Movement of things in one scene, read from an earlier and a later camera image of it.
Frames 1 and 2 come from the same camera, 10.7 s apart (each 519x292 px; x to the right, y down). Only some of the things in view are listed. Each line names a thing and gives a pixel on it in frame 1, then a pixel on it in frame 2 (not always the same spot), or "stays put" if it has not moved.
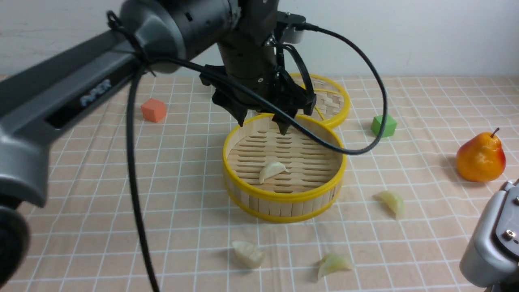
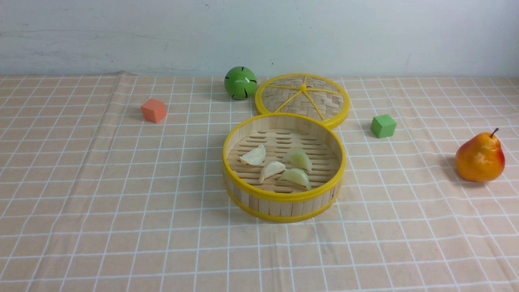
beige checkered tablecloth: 399,222 stays put
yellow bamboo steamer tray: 294,178 stays put
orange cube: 153,110 stays put
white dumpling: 247,255 -> 256,156
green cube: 389,127 stays put
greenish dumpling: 394,203 -> 298,158
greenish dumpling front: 331,263 -> 297,176
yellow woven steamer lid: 332,104 stays put
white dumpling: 271,168 stays put
